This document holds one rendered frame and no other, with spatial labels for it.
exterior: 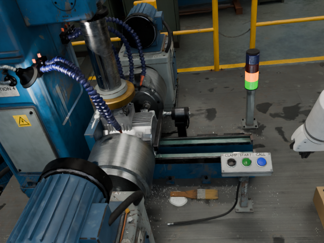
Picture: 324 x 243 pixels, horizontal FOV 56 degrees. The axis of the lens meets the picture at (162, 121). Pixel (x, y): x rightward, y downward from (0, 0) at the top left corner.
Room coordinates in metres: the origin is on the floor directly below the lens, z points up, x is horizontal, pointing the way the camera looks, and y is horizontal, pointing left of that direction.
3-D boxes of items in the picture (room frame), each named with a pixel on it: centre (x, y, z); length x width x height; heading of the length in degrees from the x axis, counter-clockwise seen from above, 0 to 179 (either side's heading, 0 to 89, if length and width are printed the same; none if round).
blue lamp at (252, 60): (1.23, -0.45, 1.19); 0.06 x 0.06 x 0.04
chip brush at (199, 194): (0.84, -0.08, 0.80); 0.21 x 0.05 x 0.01; 78
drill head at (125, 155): (0.75, 0.20, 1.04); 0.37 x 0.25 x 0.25; 168
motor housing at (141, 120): (1.05, 0.14, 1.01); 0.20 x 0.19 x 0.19; 78
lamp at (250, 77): (1.23, -0.45, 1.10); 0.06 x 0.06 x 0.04
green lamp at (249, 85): (1.23, -0.45, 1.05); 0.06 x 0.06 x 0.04
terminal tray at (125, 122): (1.05, 0.18, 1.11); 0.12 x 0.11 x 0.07; 78
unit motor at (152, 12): (1.66, -0.02, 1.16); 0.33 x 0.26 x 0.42; 168
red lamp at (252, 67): (1.23, -0.45, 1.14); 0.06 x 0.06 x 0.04
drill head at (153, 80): (1.33, 0.08, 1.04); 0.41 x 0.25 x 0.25; 168
